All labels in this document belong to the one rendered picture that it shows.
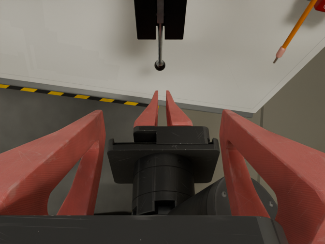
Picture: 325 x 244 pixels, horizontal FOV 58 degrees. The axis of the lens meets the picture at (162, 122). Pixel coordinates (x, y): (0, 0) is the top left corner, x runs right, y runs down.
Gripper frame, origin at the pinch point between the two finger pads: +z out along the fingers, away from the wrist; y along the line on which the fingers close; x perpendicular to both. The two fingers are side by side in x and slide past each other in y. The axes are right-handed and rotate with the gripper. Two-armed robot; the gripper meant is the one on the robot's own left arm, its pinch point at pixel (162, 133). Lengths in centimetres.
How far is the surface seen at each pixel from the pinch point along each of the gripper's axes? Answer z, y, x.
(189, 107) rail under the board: 35.3, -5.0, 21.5
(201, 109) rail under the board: 35.5, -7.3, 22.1
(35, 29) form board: 27.4, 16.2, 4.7
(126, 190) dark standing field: 87, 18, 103
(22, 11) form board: 26.2, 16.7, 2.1
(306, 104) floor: 123, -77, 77
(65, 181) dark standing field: 85, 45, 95
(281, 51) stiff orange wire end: 15.1, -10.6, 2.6
